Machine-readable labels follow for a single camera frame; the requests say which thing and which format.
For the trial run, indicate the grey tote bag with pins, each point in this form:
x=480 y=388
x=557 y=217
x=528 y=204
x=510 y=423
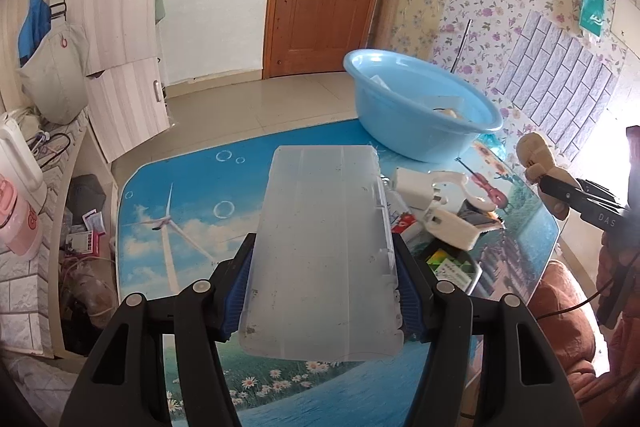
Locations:
x=55 y=77

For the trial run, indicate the white charger plug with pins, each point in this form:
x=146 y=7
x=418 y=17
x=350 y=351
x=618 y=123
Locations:
x=407 y=187

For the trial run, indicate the pink cup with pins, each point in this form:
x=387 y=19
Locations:
x=15 y=227

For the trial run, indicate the grey bin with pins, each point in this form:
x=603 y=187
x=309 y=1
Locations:
x=85 y=197

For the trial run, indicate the teal packet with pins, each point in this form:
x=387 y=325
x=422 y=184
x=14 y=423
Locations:
x=595 y=12

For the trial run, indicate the white plastic hook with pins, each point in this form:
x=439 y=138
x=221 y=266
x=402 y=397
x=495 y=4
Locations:
x=447 y=178

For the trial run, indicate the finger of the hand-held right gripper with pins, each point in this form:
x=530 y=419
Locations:
x=562 y=190

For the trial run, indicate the scenic print desktop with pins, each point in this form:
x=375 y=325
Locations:
x=200 y=187

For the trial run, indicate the white wardrobe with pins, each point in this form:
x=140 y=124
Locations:
x=115 y=7

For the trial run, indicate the white plush toy yellow collar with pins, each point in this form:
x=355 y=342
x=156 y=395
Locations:
x=447 y=113

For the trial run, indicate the green cloth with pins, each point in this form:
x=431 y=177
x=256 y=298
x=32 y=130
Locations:
x=159 y=7

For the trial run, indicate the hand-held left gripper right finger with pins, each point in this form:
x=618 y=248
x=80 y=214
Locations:
x=407 y=302

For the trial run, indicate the light blue plastic basin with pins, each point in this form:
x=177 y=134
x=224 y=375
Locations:
x=400 y=127

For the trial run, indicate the person's right forearm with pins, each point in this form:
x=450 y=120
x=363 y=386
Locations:
x=625 y=357

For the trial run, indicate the black lotion bottle green label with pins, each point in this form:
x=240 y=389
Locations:
x=450 y=267

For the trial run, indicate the beige plush toy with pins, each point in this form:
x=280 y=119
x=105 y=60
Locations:
x=535 y=152

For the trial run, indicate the clear glass bottle silver cap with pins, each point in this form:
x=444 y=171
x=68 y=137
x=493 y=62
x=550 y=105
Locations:
x=406 y=223

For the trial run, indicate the translucent plastic lid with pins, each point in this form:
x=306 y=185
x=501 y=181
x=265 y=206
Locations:
x=320 y=257

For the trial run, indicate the dark wrapper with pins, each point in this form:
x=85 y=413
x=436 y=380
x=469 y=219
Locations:
x=475 y=214

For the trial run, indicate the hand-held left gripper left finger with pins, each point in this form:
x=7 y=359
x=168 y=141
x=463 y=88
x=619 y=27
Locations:
x=235 y=302

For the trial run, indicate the grey brick wall panel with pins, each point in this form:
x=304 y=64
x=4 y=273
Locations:
x=560 y=77

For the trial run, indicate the reddish brown blanket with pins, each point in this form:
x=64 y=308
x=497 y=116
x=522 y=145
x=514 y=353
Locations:
x=565 y=307

